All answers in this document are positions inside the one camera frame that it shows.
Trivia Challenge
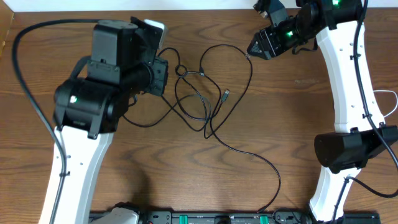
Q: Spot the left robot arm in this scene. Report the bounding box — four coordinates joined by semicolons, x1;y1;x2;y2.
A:
39;18;168;223

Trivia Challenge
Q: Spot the white USB cable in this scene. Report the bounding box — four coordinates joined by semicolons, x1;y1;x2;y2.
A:
373;90;398;118

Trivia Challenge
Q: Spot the black USB cable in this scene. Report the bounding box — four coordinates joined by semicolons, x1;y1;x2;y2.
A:
123;44;253;140
174;70;282;213

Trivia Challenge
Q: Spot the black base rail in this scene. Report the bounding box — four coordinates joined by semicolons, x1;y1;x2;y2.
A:
89;203;382;224

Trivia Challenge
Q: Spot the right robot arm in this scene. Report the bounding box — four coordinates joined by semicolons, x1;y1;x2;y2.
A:
247;0;397;223

